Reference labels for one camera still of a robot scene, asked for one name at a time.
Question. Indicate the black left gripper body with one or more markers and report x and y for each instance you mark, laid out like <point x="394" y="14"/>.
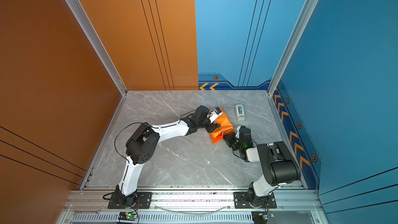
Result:
<point x="207" y="124"/>

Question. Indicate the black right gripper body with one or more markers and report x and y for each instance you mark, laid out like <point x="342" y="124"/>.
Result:
<point x="234" y="142"/>

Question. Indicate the yellow wrapping paper sheet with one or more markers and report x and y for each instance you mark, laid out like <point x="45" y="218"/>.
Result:
<point x="224" y="128"/>

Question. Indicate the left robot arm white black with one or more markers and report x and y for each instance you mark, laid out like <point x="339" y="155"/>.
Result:
<point x="141" y="146"/>

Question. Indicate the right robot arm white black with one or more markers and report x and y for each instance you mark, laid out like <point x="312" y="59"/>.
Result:
<point x="278" y="165"/>

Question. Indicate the white tape dispenser blue roll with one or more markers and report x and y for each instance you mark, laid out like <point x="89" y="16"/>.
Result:
<point x="240" y="113"/>

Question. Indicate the right green circuit board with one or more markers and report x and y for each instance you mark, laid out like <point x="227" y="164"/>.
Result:
<point x="261" y="217"/>

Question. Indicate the green circuit board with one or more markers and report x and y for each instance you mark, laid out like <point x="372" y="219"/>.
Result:
<point x="128" y="218"/>
<point x="261" y="217"/>

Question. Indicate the left green circuit board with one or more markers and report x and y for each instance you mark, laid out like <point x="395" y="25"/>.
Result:
<point x="128" y="218"/>

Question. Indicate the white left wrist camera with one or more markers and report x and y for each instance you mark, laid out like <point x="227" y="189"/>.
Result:
<point x="202" y="113"/>

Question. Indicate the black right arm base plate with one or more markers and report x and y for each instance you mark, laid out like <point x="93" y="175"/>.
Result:
<point x="248" y="200"/>

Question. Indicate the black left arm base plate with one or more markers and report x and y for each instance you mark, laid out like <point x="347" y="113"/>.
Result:
<point x="138" y="200"/>

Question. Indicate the aluminium front rail frame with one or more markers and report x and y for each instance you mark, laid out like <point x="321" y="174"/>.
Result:
<point x="193" y="205"/>

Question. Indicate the right aluminium corner post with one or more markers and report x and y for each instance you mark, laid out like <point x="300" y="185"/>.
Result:
<point x="300" y="25"/>

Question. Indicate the aluminium corner post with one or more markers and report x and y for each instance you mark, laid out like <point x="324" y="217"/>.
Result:
<point x="300" y="25"/>
<point x="86" y="25"/>

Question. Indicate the left aluminium corner post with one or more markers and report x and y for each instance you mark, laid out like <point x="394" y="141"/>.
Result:
<point x="86" y="25"/>

